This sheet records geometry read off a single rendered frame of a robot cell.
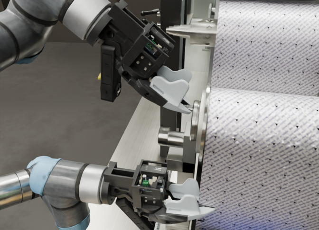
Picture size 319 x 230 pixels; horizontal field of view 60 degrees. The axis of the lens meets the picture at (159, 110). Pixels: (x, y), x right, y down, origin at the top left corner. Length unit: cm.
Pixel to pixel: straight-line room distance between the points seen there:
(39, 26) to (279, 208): 51
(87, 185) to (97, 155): 180
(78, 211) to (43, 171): 12
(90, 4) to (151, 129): 70
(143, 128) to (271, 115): 69
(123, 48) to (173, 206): 30
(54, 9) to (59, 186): 32
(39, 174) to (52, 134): 208
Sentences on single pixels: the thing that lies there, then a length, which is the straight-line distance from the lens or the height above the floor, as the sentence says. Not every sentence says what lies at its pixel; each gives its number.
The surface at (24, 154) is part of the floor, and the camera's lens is 255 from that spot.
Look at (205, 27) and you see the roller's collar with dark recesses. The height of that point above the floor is 135.
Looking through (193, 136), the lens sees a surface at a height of 124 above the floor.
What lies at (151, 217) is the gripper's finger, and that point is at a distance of 55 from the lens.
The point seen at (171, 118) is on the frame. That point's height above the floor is 106.
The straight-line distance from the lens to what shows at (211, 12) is 142.
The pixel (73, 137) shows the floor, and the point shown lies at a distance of 258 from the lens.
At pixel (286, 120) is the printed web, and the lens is 46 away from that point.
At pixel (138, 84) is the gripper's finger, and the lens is 45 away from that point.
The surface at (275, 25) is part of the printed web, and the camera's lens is 63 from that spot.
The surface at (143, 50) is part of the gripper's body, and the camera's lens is 43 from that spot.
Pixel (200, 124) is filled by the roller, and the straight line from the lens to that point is 45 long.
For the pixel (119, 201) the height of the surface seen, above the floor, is 109.
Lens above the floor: 154
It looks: 33 degrees down
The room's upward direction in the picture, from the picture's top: straight up
